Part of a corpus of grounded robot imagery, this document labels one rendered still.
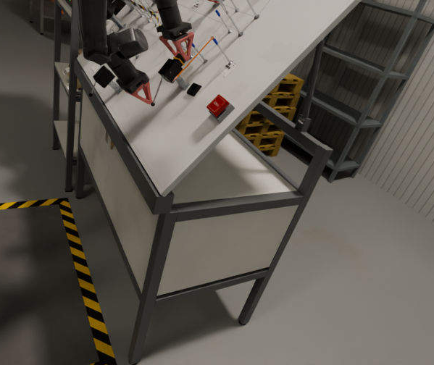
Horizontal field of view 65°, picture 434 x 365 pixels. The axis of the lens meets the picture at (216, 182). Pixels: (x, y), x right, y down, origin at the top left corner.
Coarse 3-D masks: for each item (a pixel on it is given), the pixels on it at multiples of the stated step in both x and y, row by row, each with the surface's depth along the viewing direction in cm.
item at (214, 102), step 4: (216, 96) 92; (220, 96) 92; (212, 100) 93; (216, 100) 92; (220, 100) 91; (224, 100) 90; (208, 104) 93; (212, 104) 92; (216, 104) 91; (220, 104) 90; (224, 104) 89; (228, 104) 90; (208, 108) 92; (212, 108) 91; (216, 108) 90; (220, 108) 90; (224, 108) 90; (212, 112) 90; (216, 112) 90; (220, 112) 90; (216, 116) 90
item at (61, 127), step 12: (60, 0) 190; (72, 0) 162; (60, 12) 208; (72, 12) 164; (60, 24) 212; (72, 24) 167; (60, 36) 216; (72, 36) 170; (60, 48) 219; (72, 48) 173; (72, 60) 176; (60, 72) 208; (72, 72) 179; (72, 84) 183; (72, 96) 186; (72, 108) 190; (72, 120) 194; (60, 132) 232; (72, 132) 198; (60, 144) 226; (72, 144) 202; (72, 156) 207
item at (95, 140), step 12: (84, 96) 176; (84, 108) 178; (84, 120) 180; (96, 120) 158; (84, 132) 182; (96, 132) 159; (84, 144) 184; (96, 144) 161; (108, 144) 144; (96, 156) 162; (108, 156) 145; (96, 168) 164; (96, 180) 165
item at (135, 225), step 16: (112, 144) 136; (112, 160) 140; (112, 176) 141; (128, 176) 124; (112, 192) 143; (128, 192) 125; (112, 208) 144; (128, 208) 126; (144, 208) 112; (128, 224) 127; (144, 224) 113; (128, 240) 129; (144, 240) 114; (128, 256) 130; (144, 256) 115; (144, 272) 116
